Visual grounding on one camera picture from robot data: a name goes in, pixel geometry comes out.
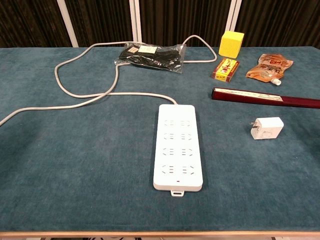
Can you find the small white plug adapter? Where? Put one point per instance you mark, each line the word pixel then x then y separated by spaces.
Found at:
pixel 268 128

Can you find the white power strip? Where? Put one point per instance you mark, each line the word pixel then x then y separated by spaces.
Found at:
pixel 177 150

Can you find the black item in clear bag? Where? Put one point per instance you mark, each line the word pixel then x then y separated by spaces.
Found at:
pixel 150 57

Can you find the red and yellow small box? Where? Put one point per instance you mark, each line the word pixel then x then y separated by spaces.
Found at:
pixel 226 68

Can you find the teal table mat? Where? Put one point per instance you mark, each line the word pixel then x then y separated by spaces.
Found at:
pixel 75 162

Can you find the yellow foam cube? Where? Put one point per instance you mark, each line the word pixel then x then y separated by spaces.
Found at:
pixel 230 45

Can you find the orange spout pouch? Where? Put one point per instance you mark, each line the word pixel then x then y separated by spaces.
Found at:
pixel 268 66

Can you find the dark red long box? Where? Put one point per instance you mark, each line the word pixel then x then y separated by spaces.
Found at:
pixel 300 102

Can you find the white partition frame post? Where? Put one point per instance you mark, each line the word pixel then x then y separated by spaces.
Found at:
pixel 135 20
pixel 67 22
pixel 233 15

